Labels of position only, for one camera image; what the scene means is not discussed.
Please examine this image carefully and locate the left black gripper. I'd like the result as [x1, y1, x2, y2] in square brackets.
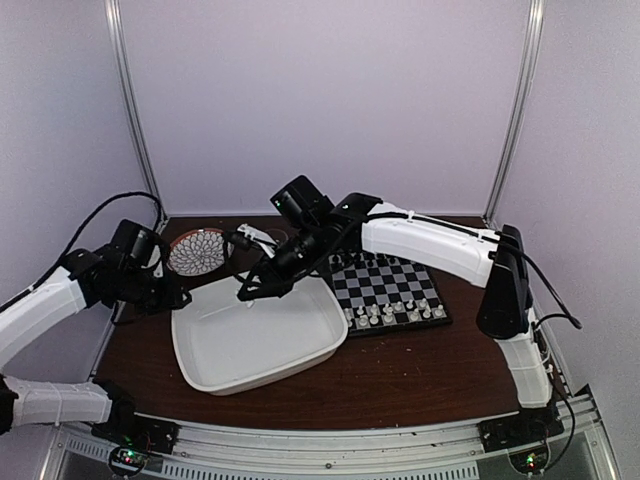
[118, 266, 192, 315]

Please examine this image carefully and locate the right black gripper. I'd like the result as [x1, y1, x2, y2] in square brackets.
[240, 220, 328, 298]

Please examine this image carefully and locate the white rectangular tray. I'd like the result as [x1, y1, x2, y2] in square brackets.
[171, 277, 348, 396]

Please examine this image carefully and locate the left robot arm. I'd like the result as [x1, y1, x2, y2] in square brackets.
[1, 220, 192, 444]

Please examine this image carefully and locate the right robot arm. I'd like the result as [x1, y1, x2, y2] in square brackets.
[230, 175, 552, 442]

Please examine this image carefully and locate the black chess pieces row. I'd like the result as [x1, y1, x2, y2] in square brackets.
[328, 252, 400, 268]

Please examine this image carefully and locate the clear drinking glass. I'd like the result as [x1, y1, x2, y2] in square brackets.
[266, 228, 289, 242]

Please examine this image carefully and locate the patterned ceramic plate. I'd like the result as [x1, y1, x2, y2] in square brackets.
[168, 228, 234, 277]

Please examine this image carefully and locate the black and white chessboard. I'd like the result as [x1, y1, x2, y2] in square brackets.
[322, 257, 452, 338]

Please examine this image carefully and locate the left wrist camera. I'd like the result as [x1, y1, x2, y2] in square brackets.
[147, 246, 167, 278]

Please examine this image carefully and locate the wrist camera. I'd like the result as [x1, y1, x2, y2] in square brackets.
[225, 224, 278, 258]
[147, 246, 167, 278]

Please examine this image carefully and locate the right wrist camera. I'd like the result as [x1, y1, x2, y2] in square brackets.
[225, 224, 278, 258]

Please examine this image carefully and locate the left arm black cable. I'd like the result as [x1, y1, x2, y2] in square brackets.
[29, 191, 169, 291]

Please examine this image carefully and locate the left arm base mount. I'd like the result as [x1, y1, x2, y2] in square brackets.
[91, 415, 179, 454]

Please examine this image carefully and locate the front aluminium rail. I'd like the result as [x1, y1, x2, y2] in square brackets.
[38, 394, 620, 479]

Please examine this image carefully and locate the left aluminium frame post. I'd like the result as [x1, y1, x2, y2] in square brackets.
[104, 0, 167, 225]

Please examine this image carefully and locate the aluminium frame post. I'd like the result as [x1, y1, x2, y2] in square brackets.
[104, 0, 167, 225]
[483, 0, 546, 226]

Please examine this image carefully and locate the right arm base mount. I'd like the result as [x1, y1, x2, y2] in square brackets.
[478, 409, 564, 453]

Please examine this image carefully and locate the right aluminium frame post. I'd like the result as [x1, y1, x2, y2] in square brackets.
[483, 0, 546, 226]

